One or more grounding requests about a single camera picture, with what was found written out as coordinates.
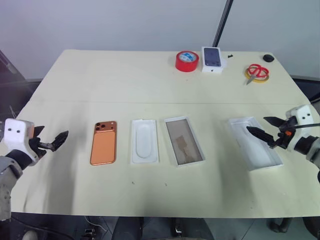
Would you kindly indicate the boxed phone package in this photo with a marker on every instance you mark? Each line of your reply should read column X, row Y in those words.
column 212, row 58

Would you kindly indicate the white phone box base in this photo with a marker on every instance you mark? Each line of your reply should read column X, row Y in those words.
column 185, row 141

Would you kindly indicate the black chair castor base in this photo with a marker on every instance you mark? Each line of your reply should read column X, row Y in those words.
column 280, row 225

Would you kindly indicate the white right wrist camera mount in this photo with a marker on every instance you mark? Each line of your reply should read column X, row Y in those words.
column 301, row 113

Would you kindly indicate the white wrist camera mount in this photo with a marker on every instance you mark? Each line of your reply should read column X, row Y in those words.
column 301, row 113
column 15, row 136

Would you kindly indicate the phone box lid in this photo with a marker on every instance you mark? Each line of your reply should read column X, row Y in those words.
column 257, row 152

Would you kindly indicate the red tape roll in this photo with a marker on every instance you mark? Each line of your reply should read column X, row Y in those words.
column 186, row 62

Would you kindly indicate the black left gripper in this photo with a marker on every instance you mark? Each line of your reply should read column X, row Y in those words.
column 40, row 146

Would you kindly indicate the black round knob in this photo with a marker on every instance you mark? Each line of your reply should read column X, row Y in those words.
column 268, row 58

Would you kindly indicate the black slanted pole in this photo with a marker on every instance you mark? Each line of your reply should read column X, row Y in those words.
column 221, row 22

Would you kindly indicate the yellow tape roll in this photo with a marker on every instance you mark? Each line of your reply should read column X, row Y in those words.
column 265, row 79

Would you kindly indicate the white moulded tray insert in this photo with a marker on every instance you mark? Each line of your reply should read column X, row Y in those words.
column 144, row 142

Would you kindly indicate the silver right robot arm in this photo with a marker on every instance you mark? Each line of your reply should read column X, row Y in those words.
column 313, row 152

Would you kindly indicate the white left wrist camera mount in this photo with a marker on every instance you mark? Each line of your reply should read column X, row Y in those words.
column 15, row 136

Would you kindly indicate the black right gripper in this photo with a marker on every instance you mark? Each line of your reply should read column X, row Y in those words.
column 283, row 136

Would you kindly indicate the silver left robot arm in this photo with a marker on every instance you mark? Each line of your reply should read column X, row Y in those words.
column 7, row 175

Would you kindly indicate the orange smartphone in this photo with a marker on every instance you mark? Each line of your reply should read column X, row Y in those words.
column 103, row 147

